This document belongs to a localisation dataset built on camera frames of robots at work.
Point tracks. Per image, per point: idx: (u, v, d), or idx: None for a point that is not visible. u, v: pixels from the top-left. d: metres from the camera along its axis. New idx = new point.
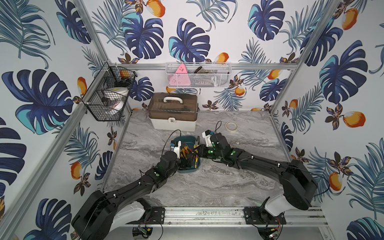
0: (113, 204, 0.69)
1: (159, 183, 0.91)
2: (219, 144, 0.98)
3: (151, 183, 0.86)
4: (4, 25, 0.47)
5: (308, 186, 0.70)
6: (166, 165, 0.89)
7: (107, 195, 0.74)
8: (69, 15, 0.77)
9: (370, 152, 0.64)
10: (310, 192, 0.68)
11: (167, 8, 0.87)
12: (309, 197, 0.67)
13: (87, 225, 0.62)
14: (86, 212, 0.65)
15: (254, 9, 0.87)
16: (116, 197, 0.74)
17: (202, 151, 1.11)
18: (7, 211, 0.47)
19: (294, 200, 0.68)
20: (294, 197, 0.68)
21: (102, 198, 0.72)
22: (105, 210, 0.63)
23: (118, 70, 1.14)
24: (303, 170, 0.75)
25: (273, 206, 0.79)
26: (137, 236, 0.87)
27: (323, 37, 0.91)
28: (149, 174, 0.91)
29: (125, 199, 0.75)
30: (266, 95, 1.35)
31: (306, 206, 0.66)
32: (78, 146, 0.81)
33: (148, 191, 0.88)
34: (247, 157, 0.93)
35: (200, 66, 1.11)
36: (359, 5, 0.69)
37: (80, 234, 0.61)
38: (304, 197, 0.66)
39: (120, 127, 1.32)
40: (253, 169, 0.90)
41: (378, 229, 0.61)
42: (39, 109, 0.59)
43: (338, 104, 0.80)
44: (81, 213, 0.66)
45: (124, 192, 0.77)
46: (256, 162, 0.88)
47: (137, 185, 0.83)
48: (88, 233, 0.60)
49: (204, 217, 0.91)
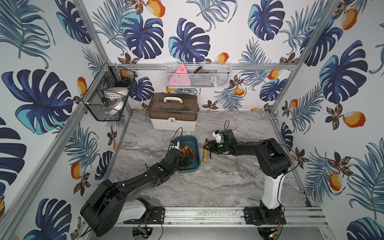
0: (123, 193, 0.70)
1: (163, 177, 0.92)
2: (225, 135, 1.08)
3: (156, 177, 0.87)
4: (4, 25, 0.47)
5: (280, 157, 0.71)
6: (171, 160, 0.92)
7: (117, 184, 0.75)
8: (69, 15, 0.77)
9: (370, 152, 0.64)
10: (279, 162, 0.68)
11: (167, 8, 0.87)
12: (276, 165, 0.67)
13: (97, 214, 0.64)
14: (95, 202, 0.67)
15: (254, 9, 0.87)
16: (125, 187, 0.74)
17: (213, 146, 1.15)
18: (8, 211, 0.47)
19: (266, 167, 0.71)
20: (265, 165, 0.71)
21: (111, 187, 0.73)
22: (115, 199, 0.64)
23: (118, 70, 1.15)
24: (276, 144, 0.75)
25: (266, 195, 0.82)
26: (136, 236, 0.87)
27: (323, 37, 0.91)
28: (154, 169, 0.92)
29: (134, 189, 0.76)
30: (266, 95, 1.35)
31: (273, 173, 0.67)
32: (78, 146, 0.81)
33: (153, 185, 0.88)
34: (242, 143, 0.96)
35: (200, 66, 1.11)
36: (359, 5, 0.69)
37: (89, 223, 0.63)
38: (269, 163, 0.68)
39: (120, 127, 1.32)
40: (244, 151, 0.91)
41: (378, 230, 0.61)
42: (39, 109, 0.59)
43: (338, 104, 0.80)
44: (91, 202, 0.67)
45: (132, 183, 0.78)
46: (244, 145, 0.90)
47: (143, 177, 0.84)
48: (97, 221, 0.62)
49: (204, 217, 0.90)
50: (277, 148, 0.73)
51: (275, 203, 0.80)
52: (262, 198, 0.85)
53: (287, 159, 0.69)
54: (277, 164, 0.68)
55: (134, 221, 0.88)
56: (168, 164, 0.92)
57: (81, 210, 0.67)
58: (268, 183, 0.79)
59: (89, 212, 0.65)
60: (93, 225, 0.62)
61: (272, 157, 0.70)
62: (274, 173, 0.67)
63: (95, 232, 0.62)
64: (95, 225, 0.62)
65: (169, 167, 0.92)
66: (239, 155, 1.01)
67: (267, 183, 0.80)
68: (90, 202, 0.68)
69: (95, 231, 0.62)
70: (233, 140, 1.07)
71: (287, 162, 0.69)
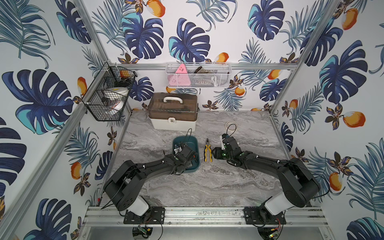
0: (143, 173, 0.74)
1: (178, 166, 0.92)
2: (229, 145, 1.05)
3: (172, 164, 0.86)
4: (4, 25, 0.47)
5: (308, 183, 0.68)
6: (187, 153, 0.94)
7: (138, 165, 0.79)
8: (69, 15, 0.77)
9: (370, 152, 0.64)
10: (308, 190, 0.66)
11: (167, 7, 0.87)
12: (307, 194, 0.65)
13: (119, 191, 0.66)
14: (118, 179, 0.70)
15: (254, 9, 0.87)
16: (145, 168, 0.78)
17: (218, 153, 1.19)
18: (7, 211, 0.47)
19: (292, 196, 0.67)
20: (291, 194, 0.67)
21: (132, 167, 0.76)
22: (137, 178, 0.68)
23: (118, 70, 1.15)
24: (302, 167, 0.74)
25: (274, 205, 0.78)
26: (136, 236, 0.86)
27: (323, 37, 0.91)
28: (170, 156, 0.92)
29: (153, 171, 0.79)
30: (266, 95, 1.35)
31: (304, 203, 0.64)
32: (78, 146, 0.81)
33: (169, 172, 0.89)
34: (252, 157, 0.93)
35: (200, 66, 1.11)
36: (359, 5, 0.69)
37: (111, 197, 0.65)
38: (300, 193, 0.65)
39: (120, 127, 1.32)
40: (256, 168, 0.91)
41: (378, 229, 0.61)
42: (39, 109, 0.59)
43: (338, 104, 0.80)
44: (114, 179, 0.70)
45: (151, 166, 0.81)
46: (259, 161, 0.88)
47: (161, 163, 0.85)
48: (119, 197, 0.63)
49: (204, 217, 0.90)
50: (304, 173, 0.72)
51: (280, 211, 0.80)
52: (265, 203, 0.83)
53: (316, 186, 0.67)
54: (307, 193, 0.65)
55: (134, 221, 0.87)
56: (183, 155, 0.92)
57: (104, 186, 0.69)
58: (280, 198, 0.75)
59: (111, 188, 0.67)
60: (114, 200, 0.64)
61: (300, 184, 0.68)
62: (304, 204, 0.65)
63: (116, 207, 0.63)
64: (116, 201, 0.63)
65: (184, 158, 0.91)
66: (249, 168, 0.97)
67: (279, 199, 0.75)
68: (113, 179, 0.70)
69: (116, 206, 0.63)
70: (238, 150, 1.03)
71: (316, 188, 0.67)
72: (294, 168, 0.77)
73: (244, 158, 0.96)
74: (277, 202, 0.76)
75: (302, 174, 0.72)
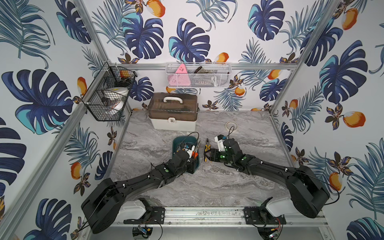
0: (121, 194, 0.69)
1: (168, 179, 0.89)
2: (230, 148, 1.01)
3: (159, 178, 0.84)
4: (5, 26, 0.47)
5: (317, 191, 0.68)
6: (177, 162, 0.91)
7: (117, 185, 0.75)
8: (69, 15, 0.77)
9: (370, 152, 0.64)
10: (319, 198, 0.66)
11: (167, 7, 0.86)
12: (318, 204, 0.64)
13: (94, 211, 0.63)
14: (95, 199, 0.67)
15: (254, 9, 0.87)
16: (125, 187, 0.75)
17: (215, 155, 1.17)
18: (7, 211, 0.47)
19: (303, 206, 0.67)
20: (302, 204, 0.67)
21: (111, 186, 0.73)
22: (113, 199, 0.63)
23: (118, 70, 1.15)
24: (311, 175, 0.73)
25: (275, 207, 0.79)
26: (136, 236, 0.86)
27: (323, 37, 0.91)
28: (158, 169, 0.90)
29: (134, 190, 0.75)
30: (266, 95, 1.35)
31: (315, 213, 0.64)
32: (78, 146, 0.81)
33: (156, 186, 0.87)
34: (256, 163, 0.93)
35: (200, 66, 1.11)
36: (359, 5, 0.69)
37: (87, 219, 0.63)
38: (311, 203, 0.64)
39: (120, 127, 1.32)
40: (262, 175, 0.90)
41: (378, 229, 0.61)
42: (39, 109, 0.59)
43: (338, 104, 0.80)
44: (91, 199, 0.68)
45: (133, 184, 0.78)
46: (265, 168, 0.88)
47: (146, 178, 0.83)
48: (94, 219, 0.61)
49: (204, 217, 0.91)
50: (313, 180, 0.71)
51: (281, 214, 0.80)
52: (266, 205, 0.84)
53: (326, 194, 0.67)
54: (318, 202, 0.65)
55: (134, 221, 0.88)
56: (174, 165, 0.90)
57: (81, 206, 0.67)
58: (283, 202, 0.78)
59: (88, 209, 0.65)
60: (89, 222, 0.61)
61: (311, 194, 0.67)
62: (316, 214, 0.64)
63: (92, 229, 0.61)
64: (91, 223, 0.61)
65: (175, 169, 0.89)
66: (253, 174, 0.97)
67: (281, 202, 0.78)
68: (90, 199, 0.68)
69: (91, 228, 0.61)
70: (240, 154, 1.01)
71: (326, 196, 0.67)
72: (302, 176, 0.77)
73: (247, 164, 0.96)
74: (280, 205, 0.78)
75: (311, 182, 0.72)
